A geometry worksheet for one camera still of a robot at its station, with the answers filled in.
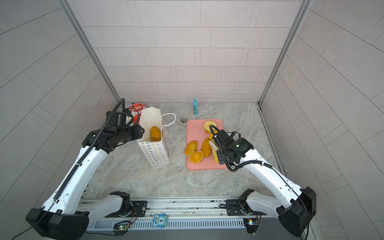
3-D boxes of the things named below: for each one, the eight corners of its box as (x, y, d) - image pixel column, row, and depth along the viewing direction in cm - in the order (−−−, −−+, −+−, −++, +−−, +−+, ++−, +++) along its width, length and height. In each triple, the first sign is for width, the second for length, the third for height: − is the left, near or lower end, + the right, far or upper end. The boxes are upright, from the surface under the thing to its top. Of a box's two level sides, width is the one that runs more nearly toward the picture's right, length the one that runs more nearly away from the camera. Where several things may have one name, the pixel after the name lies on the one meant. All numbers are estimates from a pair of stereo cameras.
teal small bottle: (193, 114, 112) (193, 104, 103) (193, 101, 121) (193, 90, 112) (197, 114, 112) (197, 104, 103) (197, 101, 121) (197, 90, 112)
